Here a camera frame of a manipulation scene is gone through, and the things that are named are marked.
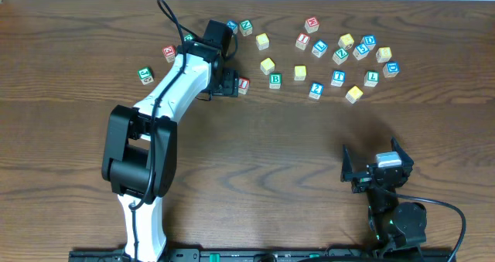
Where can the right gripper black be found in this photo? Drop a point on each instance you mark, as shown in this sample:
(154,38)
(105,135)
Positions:
(371,174)

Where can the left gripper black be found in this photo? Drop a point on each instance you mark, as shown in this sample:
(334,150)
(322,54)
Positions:
(230,84)

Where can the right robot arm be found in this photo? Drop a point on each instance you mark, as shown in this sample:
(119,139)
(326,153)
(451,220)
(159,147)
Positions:
(397,225)

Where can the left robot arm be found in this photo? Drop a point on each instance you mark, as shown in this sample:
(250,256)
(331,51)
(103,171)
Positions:
(141,147)

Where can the red I block centre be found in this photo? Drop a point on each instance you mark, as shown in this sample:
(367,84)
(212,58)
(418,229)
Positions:
(243,85)

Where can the red i block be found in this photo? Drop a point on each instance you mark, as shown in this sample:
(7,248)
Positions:
(243,85)
(302,41)

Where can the green B block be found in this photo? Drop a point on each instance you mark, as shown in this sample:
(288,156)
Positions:
(275,81)

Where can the yellow block top centre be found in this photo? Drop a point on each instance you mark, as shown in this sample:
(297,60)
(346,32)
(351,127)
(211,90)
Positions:
(262,41)

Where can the green F block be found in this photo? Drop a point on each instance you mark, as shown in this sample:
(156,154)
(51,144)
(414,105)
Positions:
(188,37)

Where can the blue X block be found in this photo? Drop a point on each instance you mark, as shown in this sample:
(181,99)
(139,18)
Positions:
(233,25)

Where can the green N block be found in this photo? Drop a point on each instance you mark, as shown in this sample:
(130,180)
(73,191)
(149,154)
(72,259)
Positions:
(246,27)

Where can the red block upper left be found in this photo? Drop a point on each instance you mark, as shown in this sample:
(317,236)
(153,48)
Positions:
(169,52)

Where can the yellow block right of B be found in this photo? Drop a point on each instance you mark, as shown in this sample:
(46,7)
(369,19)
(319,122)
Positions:
(300,73)

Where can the yellow block lower right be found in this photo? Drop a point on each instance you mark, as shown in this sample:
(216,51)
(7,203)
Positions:
(354,94)

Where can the green J block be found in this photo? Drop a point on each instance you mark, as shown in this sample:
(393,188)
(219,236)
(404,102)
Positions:
(145,75)

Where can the green L block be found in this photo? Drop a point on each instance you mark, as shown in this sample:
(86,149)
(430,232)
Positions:
(371,79)

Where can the red I block right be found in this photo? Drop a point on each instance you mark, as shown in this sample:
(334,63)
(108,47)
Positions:
(302,41)

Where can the blue 2 block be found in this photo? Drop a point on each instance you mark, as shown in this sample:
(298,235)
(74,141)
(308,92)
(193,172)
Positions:
(316,91)

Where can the blue T block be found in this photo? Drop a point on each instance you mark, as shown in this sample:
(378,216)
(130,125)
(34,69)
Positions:
(338,78)

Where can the blue D block right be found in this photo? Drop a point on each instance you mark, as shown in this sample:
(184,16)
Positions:
(391,69)

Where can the blue d block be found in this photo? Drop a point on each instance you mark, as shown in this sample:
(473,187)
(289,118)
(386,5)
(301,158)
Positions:
(391,69)
(369,41)

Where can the blue L block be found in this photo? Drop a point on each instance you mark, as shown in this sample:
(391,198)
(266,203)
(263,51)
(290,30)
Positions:
(319,48)

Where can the red H block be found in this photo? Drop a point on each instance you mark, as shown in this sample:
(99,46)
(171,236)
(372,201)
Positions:
(311,24)

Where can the yellow 8 block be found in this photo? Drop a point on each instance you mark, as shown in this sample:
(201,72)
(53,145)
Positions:
(383,54)

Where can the blue 5 block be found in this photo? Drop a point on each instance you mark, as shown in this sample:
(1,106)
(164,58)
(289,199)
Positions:
(360,51)

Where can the green Z block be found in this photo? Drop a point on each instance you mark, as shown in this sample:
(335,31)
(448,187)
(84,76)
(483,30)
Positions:
(340,56)

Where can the blue D block upper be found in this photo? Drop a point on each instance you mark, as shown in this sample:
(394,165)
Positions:
(369,41)

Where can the yellow block upper right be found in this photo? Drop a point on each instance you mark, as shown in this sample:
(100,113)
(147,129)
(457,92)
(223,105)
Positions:
(346,41)

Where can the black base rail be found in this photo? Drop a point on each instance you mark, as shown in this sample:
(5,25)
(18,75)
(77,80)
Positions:
(332,254)

